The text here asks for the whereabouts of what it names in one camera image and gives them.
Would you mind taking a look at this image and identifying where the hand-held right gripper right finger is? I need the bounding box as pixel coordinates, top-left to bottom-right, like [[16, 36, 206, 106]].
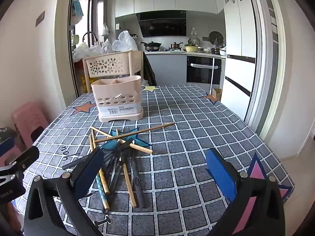
[[205, 147, 286, 236]]

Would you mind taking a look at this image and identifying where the blue and white hanging bag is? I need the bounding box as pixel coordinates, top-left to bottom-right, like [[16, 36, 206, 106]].
[[72, 0, 83, 24]]

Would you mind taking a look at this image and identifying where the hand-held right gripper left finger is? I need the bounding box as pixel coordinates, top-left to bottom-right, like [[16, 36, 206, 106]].
[[23, 148, 105, 236]]

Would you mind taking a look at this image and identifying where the beige plastic utensil holder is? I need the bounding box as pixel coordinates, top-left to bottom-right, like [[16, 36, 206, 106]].
[[91, 75, 144, 123]]

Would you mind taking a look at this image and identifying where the black wok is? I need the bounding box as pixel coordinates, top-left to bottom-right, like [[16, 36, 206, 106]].
[[139, 41, 162, 51]]

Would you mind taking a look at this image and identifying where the bunch of wooden chopsticks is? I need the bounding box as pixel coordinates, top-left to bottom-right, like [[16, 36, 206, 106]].
[[89, 122, 176, 210]]

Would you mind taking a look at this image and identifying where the dark bag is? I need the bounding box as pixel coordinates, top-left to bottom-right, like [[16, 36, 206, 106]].
[[0, 127, 18, 140]]

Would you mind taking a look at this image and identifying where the blue checked tablecloth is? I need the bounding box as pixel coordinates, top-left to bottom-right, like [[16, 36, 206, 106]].
[[23, 85, 296, 236]]

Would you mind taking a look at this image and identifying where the black kitchen faucet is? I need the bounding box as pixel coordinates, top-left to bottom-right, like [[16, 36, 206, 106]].
[[82, 32, 99, 46]]

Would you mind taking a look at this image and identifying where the white refrigerator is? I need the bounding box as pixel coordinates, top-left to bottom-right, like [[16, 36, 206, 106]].
[[220, 0, 258, 122]]

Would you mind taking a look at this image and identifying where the blue paper star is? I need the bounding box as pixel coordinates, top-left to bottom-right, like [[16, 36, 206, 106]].
[[101, 128, 152, 150]]

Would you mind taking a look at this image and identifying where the black built-in oven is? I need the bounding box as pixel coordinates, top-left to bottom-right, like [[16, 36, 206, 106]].
[[186, 56, 222, 85]]

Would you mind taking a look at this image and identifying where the pink paper star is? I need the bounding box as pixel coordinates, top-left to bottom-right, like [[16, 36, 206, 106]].
[[231, 152, 294, 236]]

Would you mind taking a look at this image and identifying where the beige plastic storage cart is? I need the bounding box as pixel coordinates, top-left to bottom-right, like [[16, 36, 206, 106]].
[[82, 50, 144, 94]]

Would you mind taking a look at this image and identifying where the white mop handle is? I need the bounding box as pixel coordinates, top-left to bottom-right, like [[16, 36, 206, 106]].
[[210, 58, 216, 95]]

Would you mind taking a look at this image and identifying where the black range hood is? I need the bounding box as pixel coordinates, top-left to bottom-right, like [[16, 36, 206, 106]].
[[136, 10, 187, 38]]

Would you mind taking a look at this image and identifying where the small hanging white plastic bag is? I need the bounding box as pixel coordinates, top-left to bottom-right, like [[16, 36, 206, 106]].
[[98, 23, 109, 37]]

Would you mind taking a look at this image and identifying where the grey wall switch panel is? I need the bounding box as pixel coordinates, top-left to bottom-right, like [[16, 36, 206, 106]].
[[35, 11, 45, 27]]

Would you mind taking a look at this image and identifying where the sliding door frame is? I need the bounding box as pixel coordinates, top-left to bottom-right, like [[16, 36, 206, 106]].
[[246, 0, 287, 140]]

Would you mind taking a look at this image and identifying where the black cloth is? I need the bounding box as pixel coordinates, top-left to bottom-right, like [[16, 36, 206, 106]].
[[143, 52, 157, 86]]

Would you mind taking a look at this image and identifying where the orange paper star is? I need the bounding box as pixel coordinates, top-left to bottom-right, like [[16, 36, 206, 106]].
[[202, 92, 219, 104], [72, 102, 97, 115]]

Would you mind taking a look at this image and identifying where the white translucent plastic bag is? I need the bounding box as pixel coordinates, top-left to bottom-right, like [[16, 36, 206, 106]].
[[112, 30, 138, 53]]

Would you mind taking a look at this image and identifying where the pink plastic stool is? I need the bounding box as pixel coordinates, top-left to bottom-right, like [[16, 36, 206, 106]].
[[12, 102, 50, 148]]

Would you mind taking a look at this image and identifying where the dark round strainer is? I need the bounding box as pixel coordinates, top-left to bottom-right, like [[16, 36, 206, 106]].
[[209, 31, 223, 44]]

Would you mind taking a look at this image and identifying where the clear plastic bag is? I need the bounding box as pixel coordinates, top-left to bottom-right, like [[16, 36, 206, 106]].
[[72, 42, 90, 62], [89, 39, 115, 54]]

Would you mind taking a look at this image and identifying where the grey base cabinet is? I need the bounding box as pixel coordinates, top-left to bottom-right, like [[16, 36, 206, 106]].
[[145, 52, 187, 85]]

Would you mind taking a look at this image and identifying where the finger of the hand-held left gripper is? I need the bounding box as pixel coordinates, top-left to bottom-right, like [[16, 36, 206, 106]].
[[0, 137, 15, 156], [5, 147, 40, 171]]

